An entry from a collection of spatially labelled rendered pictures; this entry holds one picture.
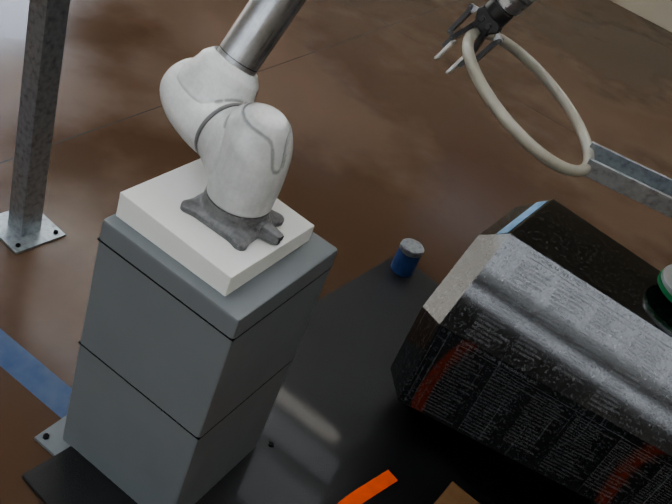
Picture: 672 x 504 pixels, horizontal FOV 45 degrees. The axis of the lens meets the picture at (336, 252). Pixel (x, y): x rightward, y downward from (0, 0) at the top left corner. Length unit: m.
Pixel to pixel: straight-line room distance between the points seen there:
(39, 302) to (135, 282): 0.96
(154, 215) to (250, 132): 0.29
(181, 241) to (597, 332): 1.15
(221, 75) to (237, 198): 0.27
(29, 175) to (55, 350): 0.59
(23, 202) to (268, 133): 1.39
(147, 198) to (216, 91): 0.28
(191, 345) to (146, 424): 0.34
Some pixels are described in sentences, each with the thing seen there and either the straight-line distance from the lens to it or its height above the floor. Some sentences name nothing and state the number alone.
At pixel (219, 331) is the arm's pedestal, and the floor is 0.74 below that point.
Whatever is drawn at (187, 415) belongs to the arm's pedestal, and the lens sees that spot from 1.97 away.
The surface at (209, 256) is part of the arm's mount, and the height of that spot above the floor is 0.86.
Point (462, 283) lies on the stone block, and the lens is 2.33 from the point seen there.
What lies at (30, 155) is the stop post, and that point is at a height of 0.35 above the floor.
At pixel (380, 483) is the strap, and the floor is 0.02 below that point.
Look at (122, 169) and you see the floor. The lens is 3.43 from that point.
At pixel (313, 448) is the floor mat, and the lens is 2.58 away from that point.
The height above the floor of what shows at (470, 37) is 1.25.
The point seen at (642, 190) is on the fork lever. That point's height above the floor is 1.08.
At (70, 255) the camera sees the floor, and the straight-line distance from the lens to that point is 2.98.
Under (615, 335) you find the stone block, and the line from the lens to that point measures 2.31.
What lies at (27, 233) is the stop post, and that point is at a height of 0.02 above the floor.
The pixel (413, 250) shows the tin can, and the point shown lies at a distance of 3.28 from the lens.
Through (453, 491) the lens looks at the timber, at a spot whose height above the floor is 0.14.
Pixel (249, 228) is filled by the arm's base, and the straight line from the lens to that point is 1.81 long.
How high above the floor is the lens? 1.96
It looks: 36 degrees down
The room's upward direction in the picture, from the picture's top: 23 degrees clockwise
